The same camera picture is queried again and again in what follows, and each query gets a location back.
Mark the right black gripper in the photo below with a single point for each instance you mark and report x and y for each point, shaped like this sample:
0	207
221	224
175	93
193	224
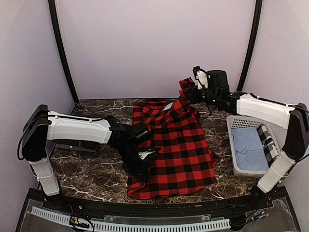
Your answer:
194	98

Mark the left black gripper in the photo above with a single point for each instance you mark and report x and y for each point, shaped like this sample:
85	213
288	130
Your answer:
143	167

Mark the red black plaid shirt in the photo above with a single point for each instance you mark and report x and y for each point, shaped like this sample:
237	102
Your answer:
185	163

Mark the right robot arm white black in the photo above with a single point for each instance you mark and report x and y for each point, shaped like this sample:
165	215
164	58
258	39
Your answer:
213	89

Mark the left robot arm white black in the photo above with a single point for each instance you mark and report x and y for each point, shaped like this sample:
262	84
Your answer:
82	132

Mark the white plastic laundry basket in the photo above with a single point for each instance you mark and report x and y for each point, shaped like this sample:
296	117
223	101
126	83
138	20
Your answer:
235	122

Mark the folded black pinstripe shirt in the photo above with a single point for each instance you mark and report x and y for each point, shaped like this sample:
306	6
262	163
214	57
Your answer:
77	143

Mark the folded grey shirt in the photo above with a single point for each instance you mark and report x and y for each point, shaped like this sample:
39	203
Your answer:
79	148

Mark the light blue folded shirt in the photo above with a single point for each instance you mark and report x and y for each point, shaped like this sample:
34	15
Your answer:
248	150

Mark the black white checked shirt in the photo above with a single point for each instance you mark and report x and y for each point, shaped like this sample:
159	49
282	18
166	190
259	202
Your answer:
270	150

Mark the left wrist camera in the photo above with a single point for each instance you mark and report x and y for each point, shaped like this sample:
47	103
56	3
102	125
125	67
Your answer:
150	153

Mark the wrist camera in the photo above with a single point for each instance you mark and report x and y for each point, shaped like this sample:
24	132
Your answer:
201	76
150	153

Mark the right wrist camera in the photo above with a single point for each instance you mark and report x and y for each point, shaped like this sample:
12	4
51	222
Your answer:
201	76

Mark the black curved front rail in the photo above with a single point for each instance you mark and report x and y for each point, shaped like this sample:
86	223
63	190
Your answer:
96	209

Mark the white slotted cable duct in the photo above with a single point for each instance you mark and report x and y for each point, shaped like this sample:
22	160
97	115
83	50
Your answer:
133	224

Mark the right black frame post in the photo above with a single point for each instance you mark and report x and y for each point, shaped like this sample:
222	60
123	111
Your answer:
251	44

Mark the black frame post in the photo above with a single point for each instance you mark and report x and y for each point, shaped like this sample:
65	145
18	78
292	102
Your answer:
251	44
61	50

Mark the left black frame post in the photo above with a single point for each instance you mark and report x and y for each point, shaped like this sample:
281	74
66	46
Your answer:
61	50

